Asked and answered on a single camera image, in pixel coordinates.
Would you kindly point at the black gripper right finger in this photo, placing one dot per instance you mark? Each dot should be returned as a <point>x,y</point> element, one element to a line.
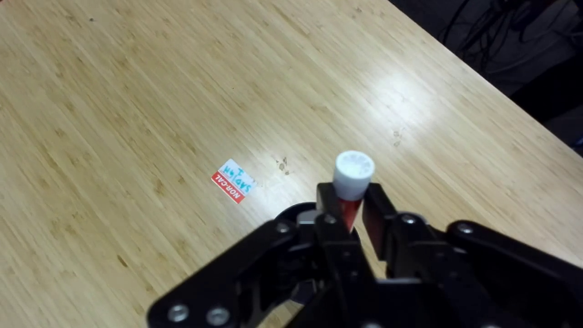
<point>462,274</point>

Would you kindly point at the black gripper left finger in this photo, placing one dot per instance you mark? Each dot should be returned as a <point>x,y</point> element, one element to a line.
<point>267,267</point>

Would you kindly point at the orange marker with white cap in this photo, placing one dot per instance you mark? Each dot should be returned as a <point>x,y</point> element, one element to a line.
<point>354,174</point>

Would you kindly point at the red and white sticker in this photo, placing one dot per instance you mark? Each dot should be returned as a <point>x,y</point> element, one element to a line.
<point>232,181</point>

